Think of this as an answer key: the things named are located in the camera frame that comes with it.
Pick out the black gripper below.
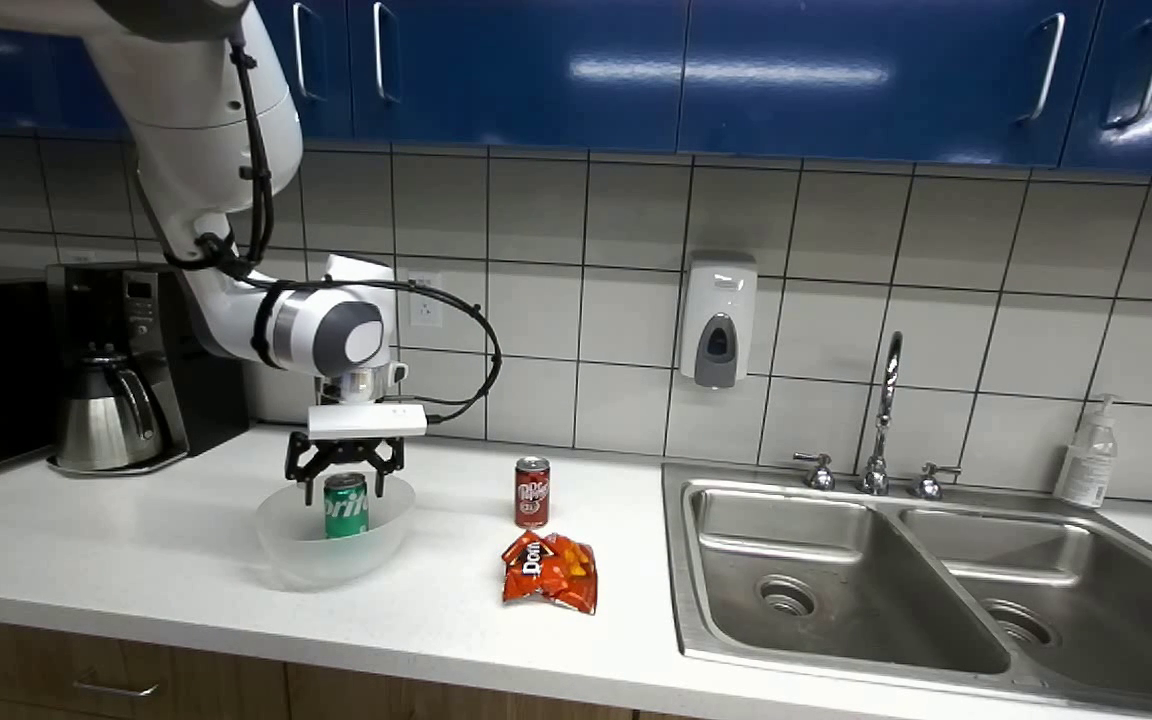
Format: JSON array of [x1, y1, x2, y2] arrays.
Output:
[[286, 426, 411, 509]]

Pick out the green soda can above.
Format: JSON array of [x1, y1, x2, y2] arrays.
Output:
[[319, 469, 376, 544]]

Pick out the translucent white bowl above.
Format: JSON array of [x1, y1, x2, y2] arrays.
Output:
[[252, 470, 420, 590]]

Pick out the red soda can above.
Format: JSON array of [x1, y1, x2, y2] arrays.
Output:
[[511, 450, 558, 533]]

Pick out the orange Doritos chip bag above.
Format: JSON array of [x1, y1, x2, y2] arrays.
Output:
[[496, 527, 604, 617]]

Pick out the wooden lower cabinet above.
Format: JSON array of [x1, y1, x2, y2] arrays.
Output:
[[0, 613, 699, 720]]

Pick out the steel coffee carafe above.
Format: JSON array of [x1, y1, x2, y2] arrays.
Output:
[[54, 350, 168, 480]]

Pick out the black coffee maker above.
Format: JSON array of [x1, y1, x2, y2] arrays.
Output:
[[46, 260, 252, 477]]

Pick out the chrome faucet knob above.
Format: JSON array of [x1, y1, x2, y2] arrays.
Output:
[[910, 461, 960, 503], [791, 450, 840, 493]]

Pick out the stainless steel double sink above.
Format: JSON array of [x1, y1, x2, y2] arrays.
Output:
[[655, 461, 1152, 714]]

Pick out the chrome sink faucet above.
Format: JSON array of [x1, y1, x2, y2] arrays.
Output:
[[856, 326, 910, 497]]

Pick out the blue upper cabinets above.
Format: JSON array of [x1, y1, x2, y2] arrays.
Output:
[[0, 0, 1152, 183]]

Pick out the clear soap bottle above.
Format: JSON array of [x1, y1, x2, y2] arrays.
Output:
[[1051, 391, 1123, 510]]

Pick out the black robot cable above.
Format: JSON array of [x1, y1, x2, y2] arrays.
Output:
[[160, 34, 507, 430]]

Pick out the silver drawer handle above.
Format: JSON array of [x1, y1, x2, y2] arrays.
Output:
[[67, 677, 165, 708]]

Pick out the white wall soap dispenser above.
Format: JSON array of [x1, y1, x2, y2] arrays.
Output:
[[675, 257, 761, 391]]

